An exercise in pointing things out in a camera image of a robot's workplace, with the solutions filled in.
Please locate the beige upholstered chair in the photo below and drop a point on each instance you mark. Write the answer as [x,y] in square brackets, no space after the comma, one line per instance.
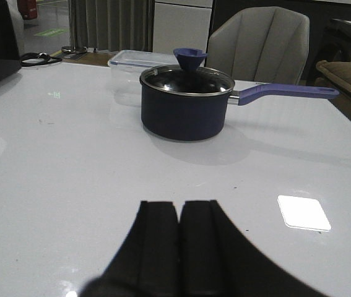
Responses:
[261,44]

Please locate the red fire extinguisher box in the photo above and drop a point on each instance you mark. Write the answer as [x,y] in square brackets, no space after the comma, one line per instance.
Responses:
[28,9]

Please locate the white drawer cabinet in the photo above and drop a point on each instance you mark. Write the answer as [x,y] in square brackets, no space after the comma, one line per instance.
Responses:
[181,24]

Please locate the clear plastic container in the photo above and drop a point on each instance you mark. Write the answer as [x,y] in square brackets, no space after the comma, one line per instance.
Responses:
[126,68]

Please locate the stanchion post with base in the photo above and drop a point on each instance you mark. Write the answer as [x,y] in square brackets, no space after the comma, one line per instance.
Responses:
[74,47]

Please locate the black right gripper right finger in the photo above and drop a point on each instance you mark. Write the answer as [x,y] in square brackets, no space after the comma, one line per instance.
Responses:
[218,260]

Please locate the dark blue saucepan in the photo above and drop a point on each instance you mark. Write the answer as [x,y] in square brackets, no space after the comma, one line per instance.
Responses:
[192,117]

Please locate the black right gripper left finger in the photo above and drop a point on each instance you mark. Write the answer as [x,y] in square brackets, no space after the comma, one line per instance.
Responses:
[146,264]

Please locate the glass lid blue knob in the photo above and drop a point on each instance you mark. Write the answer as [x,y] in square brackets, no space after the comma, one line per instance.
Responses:
[187,77]

